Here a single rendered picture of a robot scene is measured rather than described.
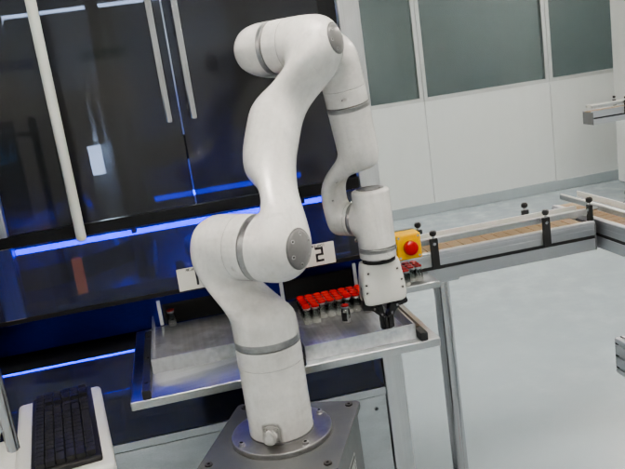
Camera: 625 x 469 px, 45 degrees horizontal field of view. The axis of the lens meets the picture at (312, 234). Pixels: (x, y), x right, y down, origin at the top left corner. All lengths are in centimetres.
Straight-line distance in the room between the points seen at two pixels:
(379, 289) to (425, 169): 534
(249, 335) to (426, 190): 577
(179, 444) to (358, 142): 102
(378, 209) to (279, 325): 43
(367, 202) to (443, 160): 543
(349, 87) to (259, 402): 64
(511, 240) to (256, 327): 119
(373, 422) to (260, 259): 107
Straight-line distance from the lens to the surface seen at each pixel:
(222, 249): 131
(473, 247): 230
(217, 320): 209
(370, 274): 169
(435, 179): 705
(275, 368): 136
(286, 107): 137
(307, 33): 138
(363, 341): 174
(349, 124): 158
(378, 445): 229
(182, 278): 202
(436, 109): 700
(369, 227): 165
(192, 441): 218
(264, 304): 135
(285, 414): 139
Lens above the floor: 153
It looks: 13 degrees down
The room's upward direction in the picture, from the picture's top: 8 degrees counter-clockwise
